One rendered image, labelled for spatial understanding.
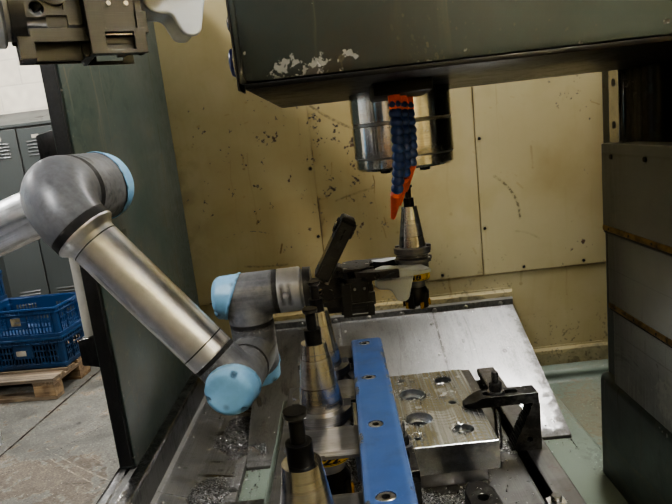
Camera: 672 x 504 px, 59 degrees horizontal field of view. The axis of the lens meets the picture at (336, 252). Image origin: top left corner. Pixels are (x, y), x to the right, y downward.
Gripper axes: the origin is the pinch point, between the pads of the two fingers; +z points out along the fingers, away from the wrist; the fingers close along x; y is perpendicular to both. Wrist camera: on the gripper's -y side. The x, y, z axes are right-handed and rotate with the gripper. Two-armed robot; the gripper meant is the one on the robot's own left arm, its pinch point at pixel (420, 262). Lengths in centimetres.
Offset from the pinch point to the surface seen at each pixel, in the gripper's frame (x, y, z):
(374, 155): 6.1, -18.9, -6.2
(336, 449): 49, 5, -15
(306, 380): 42.9, 0.4, -17.5
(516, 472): 6.8, 36.6, 12.1
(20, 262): -403, 54, -294
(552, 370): -94, 65, 53
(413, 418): -0.6, 28.6, -3.7
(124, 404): -26, 31, -65
